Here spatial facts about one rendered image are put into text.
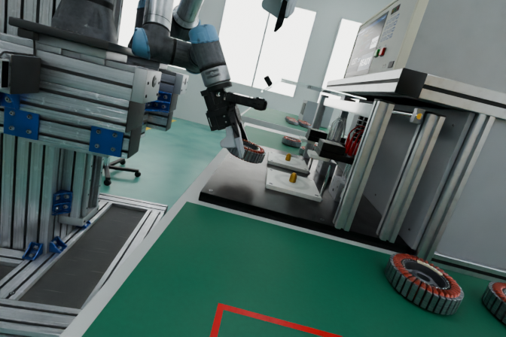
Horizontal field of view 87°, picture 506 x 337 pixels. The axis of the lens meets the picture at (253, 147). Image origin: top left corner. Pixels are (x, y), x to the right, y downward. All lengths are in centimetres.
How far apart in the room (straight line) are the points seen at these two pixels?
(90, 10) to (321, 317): 82
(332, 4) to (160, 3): 507
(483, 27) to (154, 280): 78
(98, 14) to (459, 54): 86
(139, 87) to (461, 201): 79
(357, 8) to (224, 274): 565
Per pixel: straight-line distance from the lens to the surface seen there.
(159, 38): 82
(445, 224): 68
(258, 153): 72
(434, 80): 60
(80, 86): 84
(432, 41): 73
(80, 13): 85
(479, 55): 78
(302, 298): 44
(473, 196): 70
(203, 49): 73
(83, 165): 118
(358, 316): 46
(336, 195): 78
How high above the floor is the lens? 102
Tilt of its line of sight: 13 degrees down
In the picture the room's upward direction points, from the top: 14 degrees clockwise
